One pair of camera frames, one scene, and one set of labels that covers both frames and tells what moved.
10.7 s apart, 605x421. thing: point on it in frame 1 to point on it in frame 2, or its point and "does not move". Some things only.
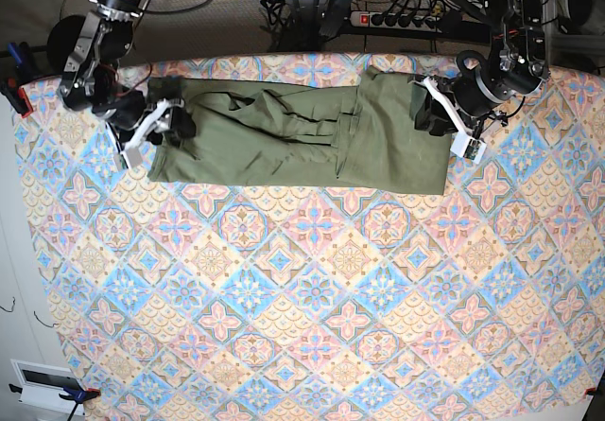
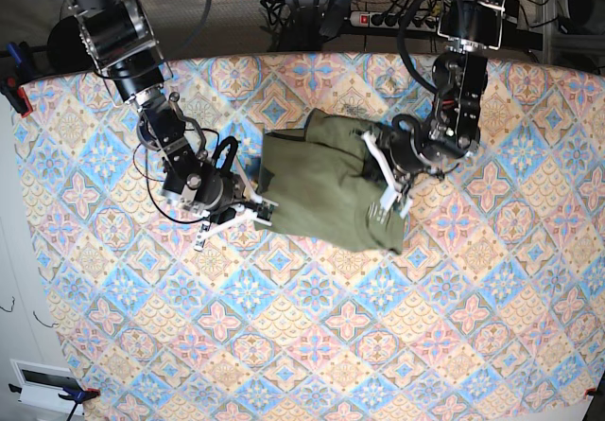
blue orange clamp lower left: (75, 394) does not move
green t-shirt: (360, 134) to (326, 183)
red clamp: (20, 75) does not move
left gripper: (162, 115) to (221, 197)
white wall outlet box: (42, 385) does not move
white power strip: (395, 21) does not move
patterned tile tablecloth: (186, 301) does not move
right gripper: (434, 106) to (401, 151)
